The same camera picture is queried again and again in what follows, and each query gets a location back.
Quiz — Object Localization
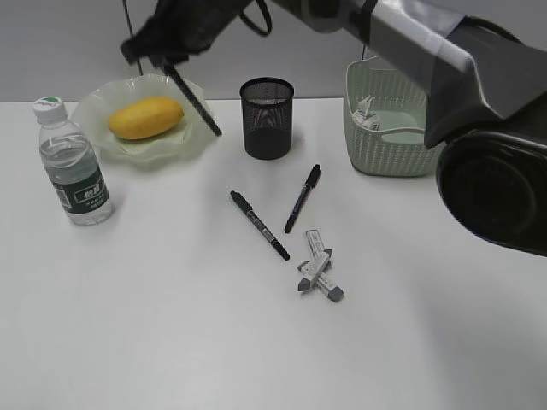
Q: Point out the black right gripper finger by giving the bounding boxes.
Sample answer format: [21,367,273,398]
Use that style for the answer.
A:
[148,54,189,75]
[120,36,165,67]

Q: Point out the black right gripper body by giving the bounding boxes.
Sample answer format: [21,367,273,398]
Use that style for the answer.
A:
[136,0,248,54]

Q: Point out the black marker pen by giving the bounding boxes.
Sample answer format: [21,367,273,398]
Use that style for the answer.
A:
[230,190,290,261]
[162,64,222,137]
[284,164,321,234]

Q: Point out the yellow mango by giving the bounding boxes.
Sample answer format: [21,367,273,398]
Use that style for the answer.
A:
[108,97,185,140]

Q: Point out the clear water bottle green label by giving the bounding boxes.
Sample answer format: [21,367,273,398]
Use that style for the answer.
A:
[32,97,115,226]

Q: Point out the waste paper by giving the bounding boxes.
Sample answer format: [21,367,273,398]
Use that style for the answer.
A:
[352,96,380,131]

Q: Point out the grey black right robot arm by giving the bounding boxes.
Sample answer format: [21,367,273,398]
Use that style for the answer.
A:
[281,1,546,255]

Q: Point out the pale green wavy glass plate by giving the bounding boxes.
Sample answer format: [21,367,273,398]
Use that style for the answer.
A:
[71,73,215,164]

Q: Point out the black mesh pen holder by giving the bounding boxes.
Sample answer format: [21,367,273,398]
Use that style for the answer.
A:
[239,77,294,161]

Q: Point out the pale green woven plastic basket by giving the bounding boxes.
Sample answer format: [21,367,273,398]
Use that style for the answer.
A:
[344,54,444,177]

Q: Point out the grey white eraser upper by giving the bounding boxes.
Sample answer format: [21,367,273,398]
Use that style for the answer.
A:
[297,249,332,292]

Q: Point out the grey white eraser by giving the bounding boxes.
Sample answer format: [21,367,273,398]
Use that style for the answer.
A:
[297,249,332,292]
[304,229,346,303]

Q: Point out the grey white eraser lower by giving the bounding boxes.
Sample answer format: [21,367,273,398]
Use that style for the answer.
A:
[304,229,346,303]

